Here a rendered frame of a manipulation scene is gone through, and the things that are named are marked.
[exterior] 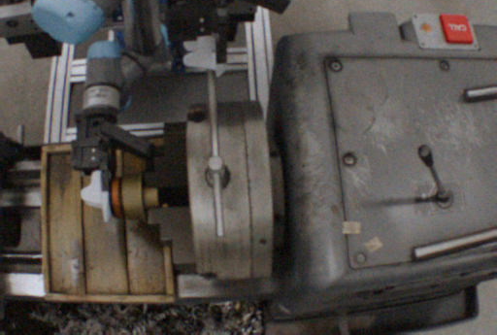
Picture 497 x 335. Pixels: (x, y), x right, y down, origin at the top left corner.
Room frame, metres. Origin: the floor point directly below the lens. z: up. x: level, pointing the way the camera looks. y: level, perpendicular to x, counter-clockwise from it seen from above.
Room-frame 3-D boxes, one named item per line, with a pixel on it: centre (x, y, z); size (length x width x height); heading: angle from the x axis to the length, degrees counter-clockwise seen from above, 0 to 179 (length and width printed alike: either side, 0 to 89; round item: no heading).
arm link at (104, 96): (0.44, 0.29, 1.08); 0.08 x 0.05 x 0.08; 98
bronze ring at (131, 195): (0.26, 0.19, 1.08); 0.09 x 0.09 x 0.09; 9
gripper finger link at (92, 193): (0.25, 0.27, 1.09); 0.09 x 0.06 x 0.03; 8
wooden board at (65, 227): (0.25, 0.30, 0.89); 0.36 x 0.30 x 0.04; 9
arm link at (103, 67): (0.52, 0.30, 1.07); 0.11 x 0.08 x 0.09; 8
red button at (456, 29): (0.58, -0.37, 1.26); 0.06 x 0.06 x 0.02; 9
